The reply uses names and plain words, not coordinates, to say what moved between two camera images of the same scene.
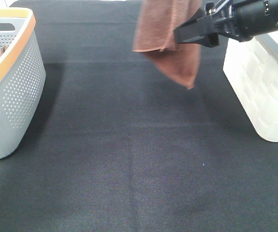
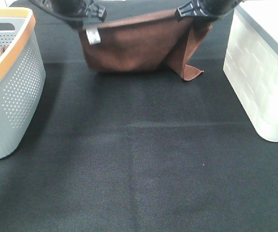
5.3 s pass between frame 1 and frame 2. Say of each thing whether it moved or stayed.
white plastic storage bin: stayed
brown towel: moved
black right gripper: moved
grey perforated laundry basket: stayed
